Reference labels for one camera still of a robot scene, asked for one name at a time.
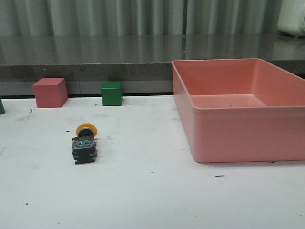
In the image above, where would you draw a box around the pink plastic bin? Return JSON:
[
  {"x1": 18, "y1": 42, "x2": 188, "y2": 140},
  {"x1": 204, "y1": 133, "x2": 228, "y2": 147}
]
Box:
[{"x1": 172, "y1": 58, "x2": 305, "y2": 163}]

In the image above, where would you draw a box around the pink cube near bin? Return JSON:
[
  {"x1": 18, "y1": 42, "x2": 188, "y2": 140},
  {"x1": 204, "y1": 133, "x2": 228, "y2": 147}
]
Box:
[{"x1": 32, "y1": 78, "x2": 68, "y2": 108}]

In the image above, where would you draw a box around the green cube far left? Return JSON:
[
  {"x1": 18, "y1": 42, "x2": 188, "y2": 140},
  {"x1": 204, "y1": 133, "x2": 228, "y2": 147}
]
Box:
[{"x1": 0, "y1": 96, "x2": 5, "y2": 115}]

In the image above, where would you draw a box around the white appliance on counter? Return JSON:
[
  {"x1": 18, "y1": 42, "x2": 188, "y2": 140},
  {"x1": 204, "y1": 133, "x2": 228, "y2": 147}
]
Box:
[{"x1": 277, "y1": 0, "x2": 305, "y2": 37}]

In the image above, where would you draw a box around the grey curtain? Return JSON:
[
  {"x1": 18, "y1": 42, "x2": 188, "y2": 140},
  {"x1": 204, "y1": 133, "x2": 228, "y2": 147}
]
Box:
[{"x1": 0, "y1": 0, "x2": 282, "y2": 37}]

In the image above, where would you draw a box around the yellow push button switch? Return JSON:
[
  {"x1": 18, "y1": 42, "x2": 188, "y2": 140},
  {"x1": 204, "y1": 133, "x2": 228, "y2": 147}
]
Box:
[{"x1": 71, "y1": 123, "x2": 97, "y2": 165}]

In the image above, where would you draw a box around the grey stone counter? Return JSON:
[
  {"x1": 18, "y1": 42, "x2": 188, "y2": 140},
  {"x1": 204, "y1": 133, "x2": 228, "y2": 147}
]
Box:
[{"x1": 0, "y1": 34, "x2": 305, "y2": 98}]

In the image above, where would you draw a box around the green cube near bin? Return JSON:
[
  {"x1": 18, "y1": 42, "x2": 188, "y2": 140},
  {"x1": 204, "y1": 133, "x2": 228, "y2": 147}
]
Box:
[{"x1": 101, "y1": 82, "x2": 123, "y2": 106}]

